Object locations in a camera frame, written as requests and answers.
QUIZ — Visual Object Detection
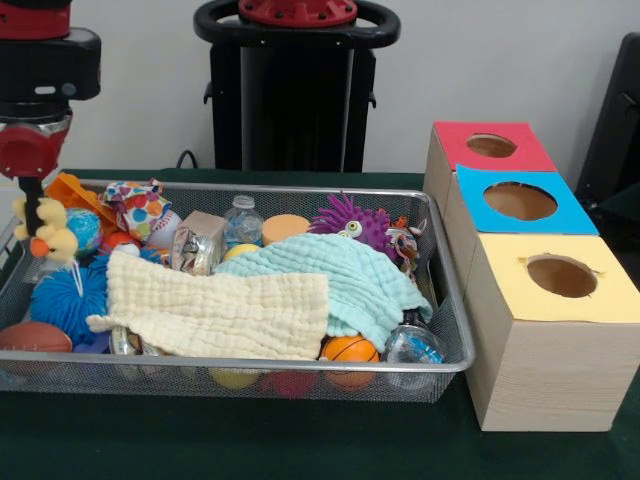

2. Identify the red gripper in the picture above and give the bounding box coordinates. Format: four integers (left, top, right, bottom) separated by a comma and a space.
0, 116, 74, 238

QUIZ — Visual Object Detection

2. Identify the yellow duck plush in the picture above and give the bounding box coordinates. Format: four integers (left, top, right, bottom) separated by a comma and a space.
13, 196, 85, 304

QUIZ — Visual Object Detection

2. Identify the orange plastic toy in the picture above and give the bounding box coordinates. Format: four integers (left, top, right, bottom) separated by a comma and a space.
43, 172, 119, 236

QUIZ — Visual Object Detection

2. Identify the blue green globe ball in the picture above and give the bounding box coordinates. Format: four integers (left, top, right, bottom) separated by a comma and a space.
64, 208, 105, 259

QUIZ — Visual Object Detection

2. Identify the cream waffle cloth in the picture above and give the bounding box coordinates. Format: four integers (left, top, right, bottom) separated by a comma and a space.
85, 248, 331, 361

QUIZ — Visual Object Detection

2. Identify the mint waffle cloth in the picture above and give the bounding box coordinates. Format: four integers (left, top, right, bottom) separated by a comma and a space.
213, 233, 434, 354

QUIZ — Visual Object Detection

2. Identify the silver mesh bin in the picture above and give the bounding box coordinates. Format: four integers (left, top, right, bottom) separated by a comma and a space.
0, 178, 476, 405

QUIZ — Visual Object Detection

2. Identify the wooden box with three holes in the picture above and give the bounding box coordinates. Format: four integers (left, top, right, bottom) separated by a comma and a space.
422, 120, 640, 433

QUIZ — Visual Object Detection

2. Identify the polka dot fabric toy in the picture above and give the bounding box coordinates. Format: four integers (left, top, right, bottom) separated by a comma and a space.
99, 178, 172, 242

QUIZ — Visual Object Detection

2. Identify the blue spiky ball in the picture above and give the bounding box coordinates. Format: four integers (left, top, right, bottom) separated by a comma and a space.
29, 267, 110, 346

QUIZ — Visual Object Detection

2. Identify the brown toy football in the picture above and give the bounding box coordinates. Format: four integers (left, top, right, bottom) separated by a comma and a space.
0, 321, 75, 354

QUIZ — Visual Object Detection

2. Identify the dark green tablecloth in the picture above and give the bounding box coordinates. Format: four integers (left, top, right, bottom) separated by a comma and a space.
0, 168, 640, 480
597, 182, 640, 216

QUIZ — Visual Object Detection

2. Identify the purple spiky monster toy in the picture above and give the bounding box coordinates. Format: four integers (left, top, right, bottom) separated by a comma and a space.
309, 192, 394, 261

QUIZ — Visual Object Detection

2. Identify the orange toy basketball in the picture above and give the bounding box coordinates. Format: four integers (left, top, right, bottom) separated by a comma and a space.
319, 334, 382, 391

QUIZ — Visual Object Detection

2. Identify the black panel on stand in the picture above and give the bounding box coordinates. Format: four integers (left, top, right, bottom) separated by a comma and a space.
574, 32, 640, 211

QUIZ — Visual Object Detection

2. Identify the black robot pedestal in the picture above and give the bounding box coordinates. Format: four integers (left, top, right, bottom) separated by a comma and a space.
193, 0, 401, 174

